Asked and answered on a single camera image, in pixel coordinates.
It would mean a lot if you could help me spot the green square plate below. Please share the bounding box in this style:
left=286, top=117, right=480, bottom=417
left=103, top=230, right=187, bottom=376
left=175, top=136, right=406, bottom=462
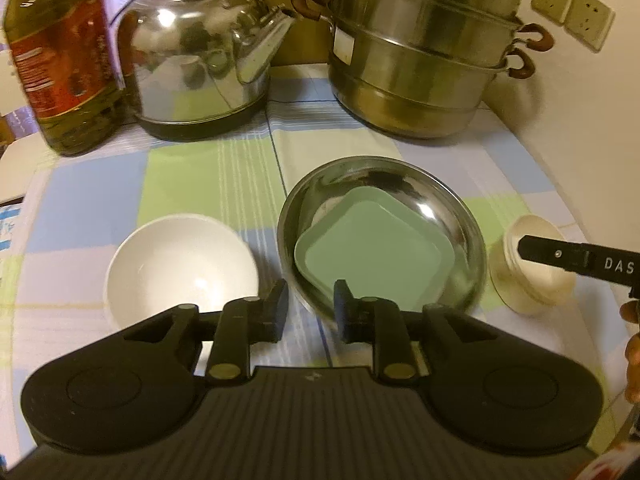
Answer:
left=294, top=186, right=456, bottom=311

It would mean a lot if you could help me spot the large stainless steel plate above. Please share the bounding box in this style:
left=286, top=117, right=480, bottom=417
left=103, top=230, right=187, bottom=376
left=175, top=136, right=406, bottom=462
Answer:
left=277, top=155, right=488, bottom=321

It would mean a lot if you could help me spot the stainless steel kettle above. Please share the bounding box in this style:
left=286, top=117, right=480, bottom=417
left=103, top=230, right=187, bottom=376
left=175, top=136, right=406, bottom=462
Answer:
left=112, top=0, right=294, bottom=142

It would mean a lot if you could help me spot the white floral ceramic bowl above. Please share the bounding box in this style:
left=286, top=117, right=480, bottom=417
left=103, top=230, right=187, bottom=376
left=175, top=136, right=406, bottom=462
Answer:
left=103, top=214, right=259, bottom=328

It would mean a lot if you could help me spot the cream plastic bowl stack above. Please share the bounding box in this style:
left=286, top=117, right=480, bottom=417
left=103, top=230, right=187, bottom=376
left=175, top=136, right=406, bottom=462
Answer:
left=488, top=214, right=576, bottom=316

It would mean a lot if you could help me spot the person's right hand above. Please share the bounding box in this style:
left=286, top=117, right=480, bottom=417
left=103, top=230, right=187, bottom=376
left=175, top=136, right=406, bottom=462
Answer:
left=620, top=300, right=640, bottom=404

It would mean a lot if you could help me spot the cooking oil bottle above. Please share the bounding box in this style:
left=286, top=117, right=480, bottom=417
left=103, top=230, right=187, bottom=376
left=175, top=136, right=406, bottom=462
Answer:
left=3, top=0, right=125, bottom=156

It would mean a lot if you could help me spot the right wall power socket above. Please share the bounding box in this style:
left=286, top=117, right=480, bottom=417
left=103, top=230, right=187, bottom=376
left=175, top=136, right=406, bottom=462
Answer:
left=564, top=0, right=615, bottom=52

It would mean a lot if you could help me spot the stainless steel steamer pot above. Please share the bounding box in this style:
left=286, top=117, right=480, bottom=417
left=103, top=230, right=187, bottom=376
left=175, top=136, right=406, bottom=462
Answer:
left=291, top=0, right=554, bottom=139

